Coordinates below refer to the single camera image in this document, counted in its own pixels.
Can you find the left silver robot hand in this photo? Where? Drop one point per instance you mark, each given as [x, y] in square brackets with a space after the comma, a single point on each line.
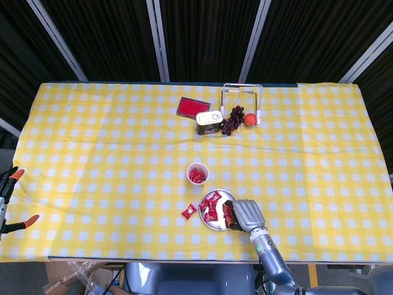
[2, 209]

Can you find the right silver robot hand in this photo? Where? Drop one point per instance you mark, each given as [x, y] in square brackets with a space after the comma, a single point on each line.
[248, 215]

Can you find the round metal plate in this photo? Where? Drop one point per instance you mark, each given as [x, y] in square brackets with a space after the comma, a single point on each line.
[219, 222]

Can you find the white paper cup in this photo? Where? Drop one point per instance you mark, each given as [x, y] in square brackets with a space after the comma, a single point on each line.
[198, 183]

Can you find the brown cardboard box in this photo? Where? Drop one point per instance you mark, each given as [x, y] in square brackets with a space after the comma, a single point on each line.
[56, 272]

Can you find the grey robot torso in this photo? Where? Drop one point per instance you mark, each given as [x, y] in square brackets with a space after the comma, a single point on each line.
[190, 279]

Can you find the orange red round fruit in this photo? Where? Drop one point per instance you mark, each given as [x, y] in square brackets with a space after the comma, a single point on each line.
[250, 120]

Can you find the dark purple grape bunch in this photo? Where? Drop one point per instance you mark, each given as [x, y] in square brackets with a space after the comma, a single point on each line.
[235, 115]

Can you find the luncheon meat tin can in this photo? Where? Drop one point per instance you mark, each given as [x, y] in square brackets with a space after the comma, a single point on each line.
[208, 121]

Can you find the red rectangular tray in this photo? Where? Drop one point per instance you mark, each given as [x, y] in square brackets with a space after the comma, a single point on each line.
[192, 107]

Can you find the yellow white checked tablecloth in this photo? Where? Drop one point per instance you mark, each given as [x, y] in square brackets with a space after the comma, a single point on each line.
[122, 153]

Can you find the black curtain panel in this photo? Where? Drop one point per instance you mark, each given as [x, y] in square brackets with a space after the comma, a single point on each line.
[107, 37]
[18, 61]
[208, 37]
[383, 107]
[307, 37]

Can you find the white partition post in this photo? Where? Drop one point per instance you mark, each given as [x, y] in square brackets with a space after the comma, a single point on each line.
[255, 40]
[365, 53]
[58, 40]
[9, 126]
[158, 40]

